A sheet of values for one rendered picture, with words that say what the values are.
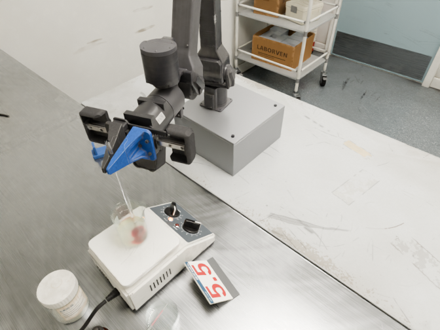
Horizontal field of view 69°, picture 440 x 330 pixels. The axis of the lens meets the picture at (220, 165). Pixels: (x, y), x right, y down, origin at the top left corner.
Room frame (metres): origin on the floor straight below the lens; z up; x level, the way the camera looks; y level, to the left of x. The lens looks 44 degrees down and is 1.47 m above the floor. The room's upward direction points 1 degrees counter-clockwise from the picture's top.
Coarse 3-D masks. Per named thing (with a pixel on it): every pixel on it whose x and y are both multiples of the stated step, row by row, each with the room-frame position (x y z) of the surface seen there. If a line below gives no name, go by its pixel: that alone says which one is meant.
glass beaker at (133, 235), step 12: (120, 204) 0.34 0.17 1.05; (132, 204) 0.35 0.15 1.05; (144, 204) 0.34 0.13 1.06; (120, 216) 0.34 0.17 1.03; (144, 216) 0.33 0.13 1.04; (120, 228) 0.30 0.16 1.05; (132, 228) 0.30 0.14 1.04; (144, 228) 0.32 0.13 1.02; (120, 240) 0.31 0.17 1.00; (132, 240) 0.30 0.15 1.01; (144, 240) 0.31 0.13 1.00
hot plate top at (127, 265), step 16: (160, 224) 0.35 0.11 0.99; (96, 240) 0.32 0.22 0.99; (112, 240) 0.32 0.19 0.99; (160, 240) 0.31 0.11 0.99; (176, 240) 0.31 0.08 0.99; (96, 256) 0.29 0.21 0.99; (112, 256) 0.29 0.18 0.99; (128, 256) 0.28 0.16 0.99; (144, 256) 0.28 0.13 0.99; (160, 256) 0.28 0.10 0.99; (112, 272) 0.26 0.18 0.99; (128, 272) 0.26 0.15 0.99; (144, 272) 0.26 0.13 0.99
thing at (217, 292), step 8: (192, 264) 0.30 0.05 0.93; (200, 264) 0.31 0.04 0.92; (200, 272) 0.28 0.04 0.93; (208, 272) 0.29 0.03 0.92; (200, 280) 0.27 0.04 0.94; (208, 280) 0.27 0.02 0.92; (216, 280) 0.28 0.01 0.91; (208, 288) 0.25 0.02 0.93; (216, 288) 0.26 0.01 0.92; (216, 296) 0.24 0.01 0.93; (224, 296) 0.25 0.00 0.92
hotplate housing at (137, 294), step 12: (156, 216) 0.38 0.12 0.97; (168, 228) 0.35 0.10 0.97; (180, 240) 0.33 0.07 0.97; (204, 240) 0.34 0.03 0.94; (180, 252) 0.30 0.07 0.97; (192, 252) 0.32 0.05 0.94; (96, 264) 0.30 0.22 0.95; (168, 264) 0.28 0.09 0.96; (180, 264) 0.30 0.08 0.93; (108, 276) 0.27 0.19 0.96; (144, 276) 0.26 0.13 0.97; (156, 276) 0.26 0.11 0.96; (168, 276) 0.28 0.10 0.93; (120, 288) 0.24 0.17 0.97; (132, 288) 0.24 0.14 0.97; (144, 288) 0.24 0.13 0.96; (156, 288) 0.26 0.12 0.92; (108, 300) 0.24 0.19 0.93; (132, 300) 0.23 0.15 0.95; (144, 300) 0.24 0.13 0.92
